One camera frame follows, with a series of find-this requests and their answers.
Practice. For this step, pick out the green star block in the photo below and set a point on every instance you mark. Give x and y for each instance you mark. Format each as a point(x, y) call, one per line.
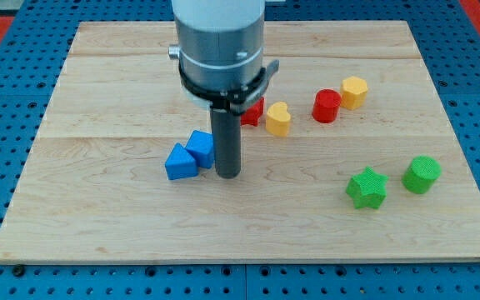
point(367, 189)

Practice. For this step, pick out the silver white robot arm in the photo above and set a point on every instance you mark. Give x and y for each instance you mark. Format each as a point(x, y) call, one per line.
point(220, 47)

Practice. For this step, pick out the light wooden board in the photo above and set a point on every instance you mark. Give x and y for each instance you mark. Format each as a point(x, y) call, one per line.
point(94, 189)

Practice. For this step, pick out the red cylinder block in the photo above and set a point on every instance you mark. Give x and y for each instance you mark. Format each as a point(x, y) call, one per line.
point(326, 105)

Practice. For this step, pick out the black clamp ring bracket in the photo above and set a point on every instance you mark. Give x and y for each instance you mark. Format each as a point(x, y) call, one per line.
point(236, 101)

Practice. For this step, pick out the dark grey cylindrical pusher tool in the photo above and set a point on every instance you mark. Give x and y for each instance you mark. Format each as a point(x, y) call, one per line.
point(226, 134)

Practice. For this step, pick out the blue triangle block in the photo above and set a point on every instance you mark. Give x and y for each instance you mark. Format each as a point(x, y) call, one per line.
point(180, 164)

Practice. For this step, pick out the green cylinder block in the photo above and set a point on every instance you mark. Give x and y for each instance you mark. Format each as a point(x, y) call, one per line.
point(421, 174)

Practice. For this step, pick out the red star block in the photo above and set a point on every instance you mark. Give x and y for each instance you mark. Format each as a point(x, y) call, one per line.
point(253, 114)

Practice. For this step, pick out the yellow heart block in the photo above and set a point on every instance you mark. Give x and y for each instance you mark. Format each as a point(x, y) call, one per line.
point(278, 119)

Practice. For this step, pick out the blue cube block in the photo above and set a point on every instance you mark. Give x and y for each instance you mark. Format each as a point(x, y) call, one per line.
point(200, 146)

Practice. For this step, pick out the yellow hexagon block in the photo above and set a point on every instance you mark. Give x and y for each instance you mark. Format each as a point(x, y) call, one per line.
point(353, 92)

